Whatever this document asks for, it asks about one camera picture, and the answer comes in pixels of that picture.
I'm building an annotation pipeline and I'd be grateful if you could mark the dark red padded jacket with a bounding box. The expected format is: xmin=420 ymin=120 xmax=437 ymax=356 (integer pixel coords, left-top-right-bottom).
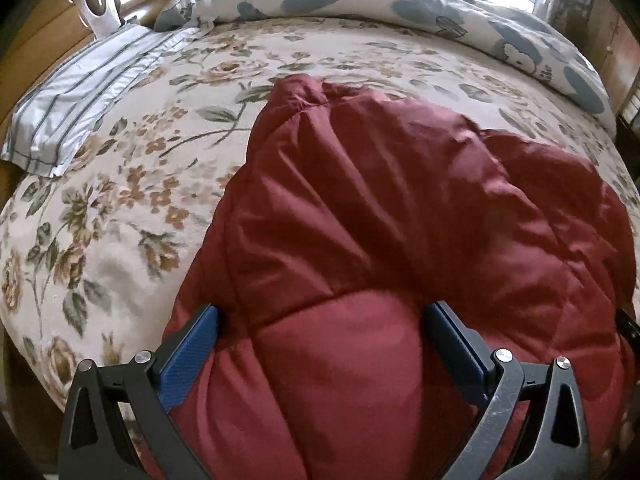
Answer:
xmin=137 ymin=74 xmax=640 ymax=480

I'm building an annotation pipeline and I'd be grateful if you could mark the grey striped white pillow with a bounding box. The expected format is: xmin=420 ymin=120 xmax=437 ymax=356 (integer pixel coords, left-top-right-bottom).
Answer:
xmin=0 ymin=25 xmax=201 ymax=178

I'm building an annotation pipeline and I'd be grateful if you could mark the white quilt with blue flowers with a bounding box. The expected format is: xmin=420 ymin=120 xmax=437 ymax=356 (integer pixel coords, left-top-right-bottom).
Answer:
xmin=154 ymin=0 xmax=617 ymax=136

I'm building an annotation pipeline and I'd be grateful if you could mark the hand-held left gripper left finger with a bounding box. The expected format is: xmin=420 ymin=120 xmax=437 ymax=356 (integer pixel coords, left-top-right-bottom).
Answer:
xmin=59 ymin=304 xmax=221 ymax=480

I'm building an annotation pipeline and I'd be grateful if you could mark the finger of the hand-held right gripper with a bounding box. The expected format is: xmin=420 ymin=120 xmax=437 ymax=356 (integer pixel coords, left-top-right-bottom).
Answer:
xmin=616 ymin=309 xmax=640 ymax=348

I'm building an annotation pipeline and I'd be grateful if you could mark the floral bed sheet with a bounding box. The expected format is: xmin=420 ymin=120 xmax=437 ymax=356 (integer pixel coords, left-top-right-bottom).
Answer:
xmin=0 ymin=15 xmax=640 ymax=480

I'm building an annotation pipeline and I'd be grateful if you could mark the brown wooden cabinet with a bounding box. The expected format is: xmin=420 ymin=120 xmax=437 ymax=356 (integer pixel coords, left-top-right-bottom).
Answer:
xmin=547 ymin=0 xmax=640 ymax=111

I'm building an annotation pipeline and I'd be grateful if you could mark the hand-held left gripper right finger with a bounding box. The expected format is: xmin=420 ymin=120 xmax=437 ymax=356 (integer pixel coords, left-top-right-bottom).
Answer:
xmin=424 ymin=301 xmax=591 ymax=480

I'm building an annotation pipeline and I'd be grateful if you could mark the wooden headboard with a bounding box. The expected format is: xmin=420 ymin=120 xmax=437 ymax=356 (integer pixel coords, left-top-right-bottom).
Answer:
xmin=0 ymin=0 xmax=221 ymax=201

